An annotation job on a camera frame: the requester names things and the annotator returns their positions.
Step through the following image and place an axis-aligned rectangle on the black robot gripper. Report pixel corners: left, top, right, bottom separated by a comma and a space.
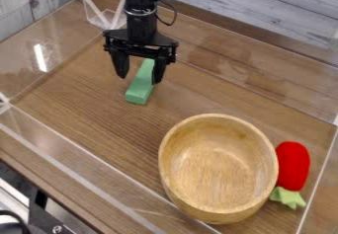
103, 14, 178, 84

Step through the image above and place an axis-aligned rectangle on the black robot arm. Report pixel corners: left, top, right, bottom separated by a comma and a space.
103, 0, 178, 84

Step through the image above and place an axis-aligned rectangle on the red plush strawberry toy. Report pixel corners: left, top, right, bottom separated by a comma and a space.
270, 141, 310, 210

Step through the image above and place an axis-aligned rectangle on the black cable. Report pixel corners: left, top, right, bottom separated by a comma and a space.
157, 0, 178, 27

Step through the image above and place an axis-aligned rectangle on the brown wooden bowl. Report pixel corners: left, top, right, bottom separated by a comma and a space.
159, 114, 279, 225

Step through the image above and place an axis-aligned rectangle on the clear acrylic corner bracket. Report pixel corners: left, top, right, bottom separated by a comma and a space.
83, 0, 127, 30

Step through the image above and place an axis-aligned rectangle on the black metal table bracket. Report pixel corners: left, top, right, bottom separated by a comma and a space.
28, 191, 75, 234

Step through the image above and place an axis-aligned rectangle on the green rectangular block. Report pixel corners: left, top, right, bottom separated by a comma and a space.
126, 58, 155, 105

